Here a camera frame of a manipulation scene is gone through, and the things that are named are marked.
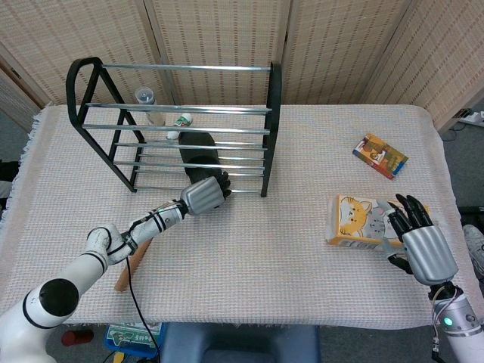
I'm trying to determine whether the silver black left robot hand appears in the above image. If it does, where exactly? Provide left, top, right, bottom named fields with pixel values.
left=179, top=170, right=232, bottom=216

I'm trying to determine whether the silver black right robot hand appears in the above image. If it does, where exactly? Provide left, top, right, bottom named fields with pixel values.
left=380, top=194, right=459, bottom=285

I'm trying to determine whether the black slipper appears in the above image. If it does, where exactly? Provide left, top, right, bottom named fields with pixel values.
left=177, top=132, right=228, bottom=186

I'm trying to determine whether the black metal shoe rack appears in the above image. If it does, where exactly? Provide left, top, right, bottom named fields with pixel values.
left=66, top=56, right=283, bottom=198

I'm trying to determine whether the white sneaker with laces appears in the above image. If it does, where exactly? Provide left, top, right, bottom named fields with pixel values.
left=463, top=223, right=484, bottom=283

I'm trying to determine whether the small white green bottle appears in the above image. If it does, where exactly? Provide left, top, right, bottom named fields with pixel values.
left=166, top=113, right=193, bottom=141

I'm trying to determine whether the cat print tissue pack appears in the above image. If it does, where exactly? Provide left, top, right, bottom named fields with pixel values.
left=324, top=194, right=439, bottom=250

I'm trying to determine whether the white woven tablecloth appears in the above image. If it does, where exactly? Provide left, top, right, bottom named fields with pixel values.
left=0, top=104, right=484, bottom=328

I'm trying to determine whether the wooden rolling pin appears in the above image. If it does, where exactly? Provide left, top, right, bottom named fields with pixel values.
left=115, top=237, right=152, bottom=293

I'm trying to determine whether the orange blue carton box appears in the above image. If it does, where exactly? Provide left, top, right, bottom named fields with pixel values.
left=352, top=132, right=410, bottom=180

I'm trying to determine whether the white power strip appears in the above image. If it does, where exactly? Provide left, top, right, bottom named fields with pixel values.
left=455, top=108, right=484, bottom=126

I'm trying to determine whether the blue chair seat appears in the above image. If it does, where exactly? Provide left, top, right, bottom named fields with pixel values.
left=160, top=323, right=321, bottom=363

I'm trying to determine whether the blue box with green label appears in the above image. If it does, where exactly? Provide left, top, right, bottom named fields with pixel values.
left=104, top=322, right=164, bottom=360

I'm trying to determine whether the beige folding screen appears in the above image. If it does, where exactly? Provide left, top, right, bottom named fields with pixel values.
left=0, top=0, right=484, bottom=133

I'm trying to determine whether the black hanging cable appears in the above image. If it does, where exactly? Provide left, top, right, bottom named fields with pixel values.
left=126, top=255, right=164, bottom=363

